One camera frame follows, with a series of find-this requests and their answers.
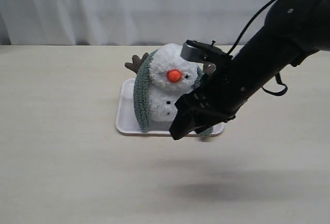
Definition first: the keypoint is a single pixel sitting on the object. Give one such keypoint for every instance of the white plush snowman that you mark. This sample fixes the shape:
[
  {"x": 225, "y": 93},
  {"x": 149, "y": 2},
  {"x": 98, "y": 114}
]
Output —
[{"x": 167, "y": 92}]

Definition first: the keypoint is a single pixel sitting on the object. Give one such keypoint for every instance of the green fuzzy scarf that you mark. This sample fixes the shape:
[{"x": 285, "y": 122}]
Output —
[{"x": 141, "y": 97}]

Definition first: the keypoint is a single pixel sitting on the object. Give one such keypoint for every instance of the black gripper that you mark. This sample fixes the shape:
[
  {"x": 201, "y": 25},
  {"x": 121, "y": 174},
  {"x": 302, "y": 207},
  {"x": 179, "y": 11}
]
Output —
[{"x": 217, "y": 99}]

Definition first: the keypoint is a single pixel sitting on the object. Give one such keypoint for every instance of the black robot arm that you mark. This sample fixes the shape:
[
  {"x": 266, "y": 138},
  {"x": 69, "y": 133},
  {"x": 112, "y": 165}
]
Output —
[{"x": 292, "y": 31}]

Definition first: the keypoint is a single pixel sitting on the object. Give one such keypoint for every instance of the white rectangular tray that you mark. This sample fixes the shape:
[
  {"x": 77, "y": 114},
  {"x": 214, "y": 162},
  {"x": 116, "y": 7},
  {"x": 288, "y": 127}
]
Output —
[{"x": 126, "y": 122}]

